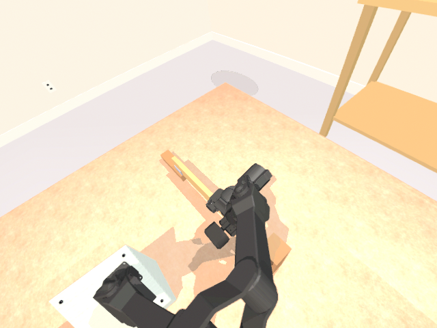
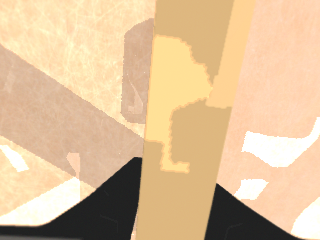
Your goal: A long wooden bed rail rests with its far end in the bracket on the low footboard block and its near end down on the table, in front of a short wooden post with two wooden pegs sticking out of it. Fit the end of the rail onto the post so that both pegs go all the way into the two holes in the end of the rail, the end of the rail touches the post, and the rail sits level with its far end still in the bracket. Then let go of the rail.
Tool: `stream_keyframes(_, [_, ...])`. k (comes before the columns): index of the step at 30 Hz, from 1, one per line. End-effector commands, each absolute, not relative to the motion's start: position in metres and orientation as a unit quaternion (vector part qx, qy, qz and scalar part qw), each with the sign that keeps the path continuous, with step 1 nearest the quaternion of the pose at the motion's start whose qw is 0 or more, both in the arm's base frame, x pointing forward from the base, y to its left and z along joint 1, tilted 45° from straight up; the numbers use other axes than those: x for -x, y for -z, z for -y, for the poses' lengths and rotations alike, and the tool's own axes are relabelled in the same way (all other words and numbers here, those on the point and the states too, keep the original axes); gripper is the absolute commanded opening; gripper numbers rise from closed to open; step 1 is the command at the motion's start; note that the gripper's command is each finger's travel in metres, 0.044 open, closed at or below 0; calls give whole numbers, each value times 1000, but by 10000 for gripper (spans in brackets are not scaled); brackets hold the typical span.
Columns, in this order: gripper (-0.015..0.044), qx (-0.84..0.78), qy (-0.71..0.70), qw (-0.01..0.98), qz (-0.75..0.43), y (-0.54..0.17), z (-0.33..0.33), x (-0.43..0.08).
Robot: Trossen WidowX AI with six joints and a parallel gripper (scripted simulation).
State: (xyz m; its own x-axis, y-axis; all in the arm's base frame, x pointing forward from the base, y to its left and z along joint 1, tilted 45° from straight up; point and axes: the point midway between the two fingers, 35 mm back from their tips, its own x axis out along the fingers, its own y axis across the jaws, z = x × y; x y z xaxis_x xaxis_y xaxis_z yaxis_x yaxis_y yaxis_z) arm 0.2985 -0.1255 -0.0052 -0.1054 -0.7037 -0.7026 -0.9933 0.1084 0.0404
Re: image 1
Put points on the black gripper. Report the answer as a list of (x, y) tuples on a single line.
[(217, 234)]

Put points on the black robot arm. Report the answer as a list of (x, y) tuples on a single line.
[(124, 296)]

